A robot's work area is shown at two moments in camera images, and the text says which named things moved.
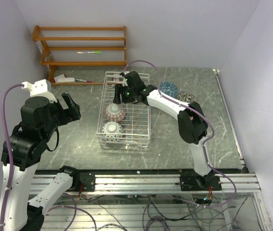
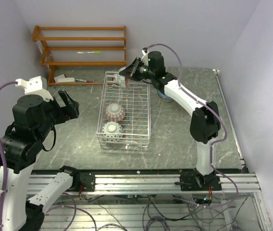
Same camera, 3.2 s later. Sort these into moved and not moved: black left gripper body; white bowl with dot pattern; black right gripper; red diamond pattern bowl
Moved: black right gripper
Not moved: black left gripper body; red diamond pattern bowl; white bowl with dot pattern
